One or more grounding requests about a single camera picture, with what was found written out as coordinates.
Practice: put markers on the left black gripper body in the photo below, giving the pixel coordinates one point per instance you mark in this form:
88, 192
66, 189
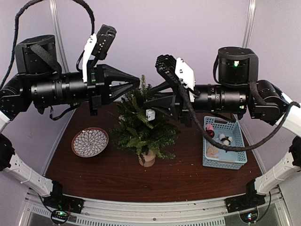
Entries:
95, 83

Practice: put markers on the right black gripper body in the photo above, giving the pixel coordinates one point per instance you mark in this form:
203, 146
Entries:
183, 108

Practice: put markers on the red bauble ornament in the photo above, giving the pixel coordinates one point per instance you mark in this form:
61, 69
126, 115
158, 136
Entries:
210, 133

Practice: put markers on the small green christmas tree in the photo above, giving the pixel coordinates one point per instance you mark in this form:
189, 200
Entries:
135, 133

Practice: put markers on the beige bow ornament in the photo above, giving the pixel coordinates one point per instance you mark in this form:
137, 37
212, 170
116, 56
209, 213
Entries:
212, 151

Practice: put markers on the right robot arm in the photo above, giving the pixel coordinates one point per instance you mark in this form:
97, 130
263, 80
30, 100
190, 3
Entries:
238, 90

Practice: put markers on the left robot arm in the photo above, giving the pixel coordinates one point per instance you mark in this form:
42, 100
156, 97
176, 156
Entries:
41, 82

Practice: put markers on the pink ornament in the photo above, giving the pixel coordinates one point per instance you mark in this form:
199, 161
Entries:
209, 127

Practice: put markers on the white cotton ornament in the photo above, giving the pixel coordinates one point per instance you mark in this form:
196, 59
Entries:
226, 140

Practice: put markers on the patterned ceramic plate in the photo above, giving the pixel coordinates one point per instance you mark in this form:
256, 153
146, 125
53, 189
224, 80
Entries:
89, 142

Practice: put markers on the light blue plastic basket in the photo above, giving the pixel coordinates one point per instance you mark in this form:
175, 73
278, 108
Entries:
226, 159

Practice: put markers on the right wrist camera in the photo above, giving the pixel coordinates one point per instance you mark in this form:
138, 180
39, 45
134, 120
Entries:
176, 72

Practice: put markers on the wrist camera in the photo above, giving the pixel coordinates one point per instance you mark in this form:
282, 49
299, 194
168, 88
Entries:
98, 46
176, 72

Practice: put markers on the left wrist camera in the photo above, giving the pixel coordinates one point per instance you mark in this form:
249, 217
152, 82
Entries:
98, 46

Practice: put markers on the left aluminium corner post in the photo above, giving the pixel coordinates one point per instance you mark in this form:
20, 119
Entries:
58, 36

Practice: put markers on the aluminium corner post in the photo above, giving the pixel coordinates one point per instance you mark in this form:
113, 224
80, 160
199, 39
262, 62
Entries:
250, 18
58, 36

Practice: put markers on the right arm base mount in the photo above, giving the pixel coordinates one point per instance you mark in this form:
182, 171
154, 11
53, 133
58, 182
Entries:
246, 201

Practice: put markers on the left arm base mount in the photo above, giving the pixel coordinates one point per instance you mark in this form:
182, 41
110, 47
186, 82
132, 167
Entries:
58, 200

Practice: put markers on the right aluminium corner post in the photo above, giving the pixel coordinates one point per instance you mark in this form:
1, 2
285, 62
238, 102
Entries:
250, 18

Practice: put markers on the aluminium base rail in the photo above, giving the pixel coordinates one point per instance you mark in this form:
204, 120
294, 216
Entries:
208, 212

